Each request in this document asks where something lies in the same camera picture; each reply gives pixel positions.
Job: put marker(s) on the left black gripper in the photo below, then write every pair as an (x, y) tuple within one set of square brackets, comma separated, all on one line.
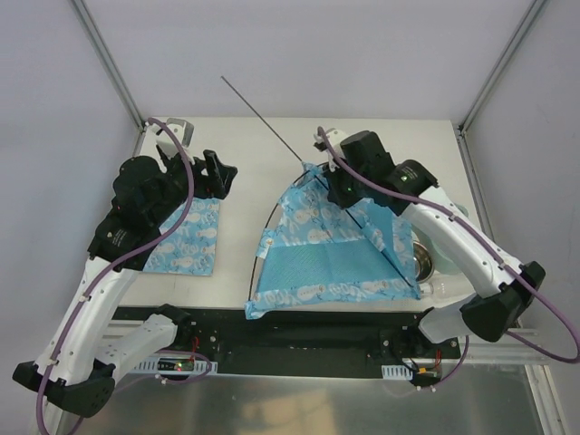
[(199, 179)]

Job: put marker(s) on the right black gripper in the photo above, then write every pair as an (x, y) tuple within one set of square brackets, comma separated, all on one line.
[(341, 195)]

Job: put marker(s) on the blue patterned pet tent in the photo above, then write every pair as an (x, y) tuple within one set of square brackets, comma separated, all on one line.
[(319, 253)]

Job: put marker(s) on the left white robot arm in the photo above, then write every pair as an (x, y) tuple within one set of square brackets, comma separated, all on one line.
[(75, 373)]

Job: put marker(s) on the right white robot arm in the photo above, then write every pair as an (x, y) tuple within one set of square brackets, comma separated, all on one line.
[(359, 168)]

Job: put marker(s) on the stainless steel pet bowl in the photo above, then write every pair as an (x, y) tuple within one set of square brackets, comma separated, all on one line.
[(423, 263)]

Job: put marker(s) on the blue snowman patterned mat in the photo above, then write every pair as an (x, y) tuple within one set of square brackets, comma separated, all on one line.
[(191, 249)]

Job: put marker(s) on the mint green double feeder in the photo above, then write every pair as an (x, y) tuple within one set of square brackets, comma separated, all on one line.
[(441, 262)]

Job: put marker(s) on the clear plastic water bottle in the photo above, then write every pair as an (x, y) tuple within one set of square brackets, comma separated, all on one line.
[(441, 288)]

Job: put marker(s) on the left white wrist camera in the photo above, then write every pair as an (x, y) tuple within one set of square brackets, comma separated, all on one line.
[(181, 129)]

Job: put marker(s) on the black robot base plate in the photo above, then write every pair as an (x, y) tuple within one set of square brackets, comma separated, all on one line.
[(348, 345)]

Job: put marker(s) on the left aluminium frame post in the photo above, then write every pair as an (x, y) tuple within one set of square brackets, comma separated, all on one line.
[(103, 53)]

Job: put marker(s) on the aluminium frame post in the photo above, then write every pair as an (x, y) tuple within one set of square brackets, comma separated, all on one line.
[(103, 53), (515, 42)]

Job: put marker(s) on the right aluminium frame post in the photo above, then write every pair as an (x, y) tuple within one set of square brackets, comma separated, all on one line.
[(515, 42)]

